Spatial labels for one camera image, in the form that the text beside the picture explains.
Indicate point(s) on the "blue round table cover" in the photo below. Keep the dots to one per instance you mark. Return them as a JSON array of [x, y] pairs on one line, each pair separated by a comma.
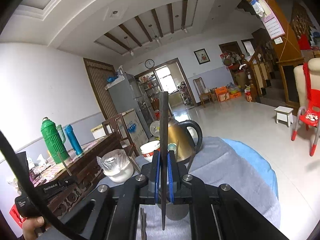
[[261, 165]]

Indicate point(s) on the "dark wooden chair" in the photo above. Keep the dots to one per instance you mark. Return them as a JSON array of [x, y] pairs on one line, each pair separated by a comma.
[[116, 124]]

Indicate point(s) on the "wooden chair by wall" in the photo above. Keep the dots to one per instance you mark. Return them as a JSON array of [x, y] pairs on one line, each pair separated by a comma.
[[203, 92]]

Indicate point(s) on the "blue thermos flask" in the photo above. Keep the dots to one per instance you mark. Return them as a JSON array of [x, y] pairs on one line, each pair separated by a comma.
[[73, 140]]

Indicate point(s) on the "dark chopstick upright in cup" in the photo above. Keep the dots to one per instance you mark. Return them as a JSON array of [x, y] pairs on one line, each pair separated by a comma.
[[176, 154]]

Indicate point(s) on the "red plastic child chair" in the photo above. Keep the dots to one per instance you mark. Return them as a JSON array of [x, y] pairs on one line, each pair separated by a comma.
[[310, 117]]

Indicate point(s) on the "round wall clock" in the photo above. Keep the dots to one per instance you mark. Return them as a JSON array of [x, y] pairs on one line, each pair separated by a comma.
[[149, 63]]

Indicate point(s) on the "stacked red white bowls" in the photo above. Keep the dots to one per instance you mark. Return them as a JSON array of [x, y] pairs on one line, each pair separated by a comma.
[[148, 149]]

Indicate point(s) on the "grey refrigerator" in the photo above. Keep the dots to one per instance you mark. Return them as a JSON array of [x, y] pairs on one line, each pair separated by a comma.
[[126, 94]]

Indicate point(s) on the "grey towel table cloth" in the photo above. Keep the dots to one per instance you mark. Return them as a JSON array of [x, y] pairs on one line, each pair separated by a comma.
[[215, 164]]

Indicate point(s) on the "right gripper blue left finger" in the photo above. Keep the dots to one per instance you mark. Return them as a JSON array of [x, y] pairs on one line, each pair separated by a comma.
[[141, 189]]

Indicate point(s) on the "white chest freezer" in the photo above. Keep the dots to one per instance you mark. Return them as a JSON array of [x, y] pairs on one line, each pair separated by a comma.
[[134, 127]]

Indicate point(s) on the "dark chopstick leaning in cup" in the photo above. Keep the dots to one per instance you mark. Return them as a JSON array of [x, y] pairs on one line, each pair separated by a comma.
[[135, 165]]

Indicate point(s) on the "person's left hand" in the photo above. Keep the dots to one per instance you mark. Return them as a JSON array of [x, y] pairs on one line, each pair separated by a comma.
[[30, 225]]

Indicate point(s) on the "orange cardboard box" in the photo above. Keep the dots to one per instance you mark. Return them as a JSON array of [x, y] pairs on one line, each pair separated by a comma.
[[222, 94]]

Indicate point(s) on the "framed wall picture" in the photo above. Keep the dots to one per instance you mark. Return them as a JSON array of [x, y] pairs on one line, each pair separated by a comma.
[[202, 56]]

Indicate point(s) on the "green thermos flask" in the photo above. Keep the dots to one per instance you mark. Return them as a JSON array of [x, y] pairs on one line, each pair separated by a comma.
[[54, 139]]

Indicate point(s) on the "wall calendar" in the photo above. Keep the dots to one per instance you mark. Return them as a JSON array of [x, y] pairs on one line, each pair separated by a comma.
[[268, 18]]

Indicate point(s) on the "dark chopstick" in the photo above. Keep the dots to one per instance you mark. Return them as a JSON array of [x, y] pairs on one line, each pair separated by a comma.
[[142, 223], [191, 160], [176, 154], [135, 165], [164, 117]]

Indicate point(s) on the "grey utensil holder cup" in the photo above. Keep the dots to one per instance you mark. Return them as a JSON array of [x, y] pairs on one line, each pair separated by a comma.
[[176, 212]]

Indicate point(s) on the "small white stool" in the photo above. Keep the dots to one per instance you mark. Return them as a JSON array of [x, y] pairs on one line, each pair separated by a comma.
[[284, 114]]

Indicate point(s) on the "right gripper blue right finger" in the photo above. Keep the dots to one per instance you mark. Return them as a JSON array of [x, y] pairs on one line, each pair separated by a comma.
[[185, 189]]

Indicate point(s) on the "white pot with plastic bag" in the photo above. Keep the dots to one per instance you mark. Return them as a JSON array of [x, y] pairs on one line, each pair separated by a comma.
[[116, 166]]

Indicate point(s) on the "bronze electric kettle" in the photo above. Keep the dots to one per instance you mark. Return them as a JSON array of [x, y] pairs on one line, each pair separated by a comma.
[[179, 131]]

